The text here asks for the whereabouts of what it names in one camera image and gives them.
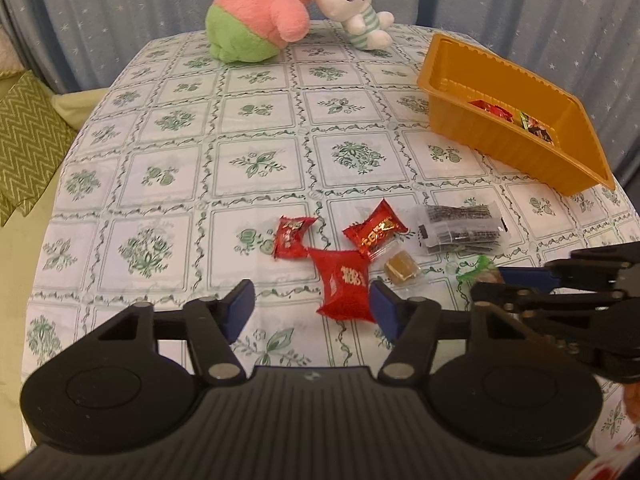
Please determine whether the red candy packet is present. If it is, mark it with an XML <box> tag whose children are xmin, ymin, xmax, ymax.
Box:
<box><xmin>307</xmin><ymin>247</ymin><xmax>377</xmax><ymax>324</ymax></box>
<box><xmin>342</xmin><ymin>199</ymin><xmax>409</xmax><ymax>261</ymax></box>
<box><xmin>272</xmin><ymin>216</ymin><xmax>319</xmax><ymax>260</ymax></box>

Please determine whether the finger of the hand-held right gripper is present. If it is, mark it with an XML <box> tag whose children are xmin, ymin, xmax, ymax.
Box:
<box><xmin>497</xmin><ymin>242</ymin><xmax>640</xmax><ymax>292</ymax></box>
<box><xmin>471</xmin><ymin>282</ymin><xmax>629</xmax><ymax>318</ymax></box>

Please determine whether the light green sofa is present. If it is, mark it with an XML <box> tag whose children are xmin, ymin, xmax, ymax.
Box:
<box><xmin>0</xmin><ymin>67</ymin><xmax>108</xmax><ymax>461</ymax></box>

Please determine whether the clear packet of black sticks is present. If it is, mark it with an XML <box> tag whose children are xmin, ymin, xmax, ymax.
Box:
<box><xmin>417</xmin><ymin>202</ymin><xmax>506</xmax><ymax>256</ymax></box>

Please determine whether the small yellow-brown candy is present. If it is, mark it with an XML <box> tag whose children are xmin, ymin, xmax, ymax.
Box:
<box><xmin>382</xmin><ymin>252</ymin><xmax>426</xmax><ymax>286</ymax></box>

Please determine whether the green zigzag cushion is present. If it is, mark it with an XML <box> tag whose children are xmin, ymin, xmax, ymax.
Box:
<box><xmin>0</xmin><ymin>180</ymin><xmax>43</xmax><ymax>228</ymax></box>
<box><xmin>0</xmin><ymin>70</ymin><xmax>78</xmax><ymax>211</ymax></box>

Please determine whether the beige quilted pillow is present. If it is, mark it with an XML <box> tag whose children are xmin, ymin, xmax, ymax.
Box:
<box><xmin>0</xmin><ymin>25</ymin><xmax>26</xmax><ymax>81</ymax></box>

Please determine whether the orange plastic tray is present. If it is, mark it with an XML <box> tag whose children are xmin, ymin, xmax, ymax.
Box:
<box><xmin>417</xmin><ymin>32</ymin><xmax>616</xmax><ymax>197</ymax></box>

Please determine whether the long green snack packet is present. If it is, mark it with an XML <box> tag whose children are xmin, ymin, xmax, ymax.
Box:
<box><xmin>456</xmin><ymin>254</ymin><xmax>502</xmax><ymax>288</ymax></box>

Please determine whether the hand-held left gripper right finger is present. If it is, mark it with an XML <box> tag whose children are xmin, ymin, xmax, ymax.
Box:
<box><xmin>369</xmin><ymin>280</ymin><xmax>546</xmax><ymax>387</ymax></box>

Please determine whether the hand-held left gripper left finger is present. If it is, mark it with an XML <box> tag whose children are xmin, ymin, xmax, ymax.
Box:
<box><xmin>85</xmin><ymin>280</ymin><xmax>257</xmax><ymax>387</ymax></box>

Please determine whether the pink green star plush toy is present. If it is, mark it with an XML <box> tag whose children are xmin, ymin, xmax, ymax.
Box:
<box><xmin>205</xmin><ymin>0</ymin><xmax>311</xmax><ymax>63</ymax></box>

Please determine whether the white red patterned cloth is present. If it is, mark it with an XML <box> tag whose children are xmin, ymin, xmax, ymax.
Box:
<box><xmin>575</xmin><ymin>430</ymin><xmax>640</xmax><ymax>480</ymax></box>

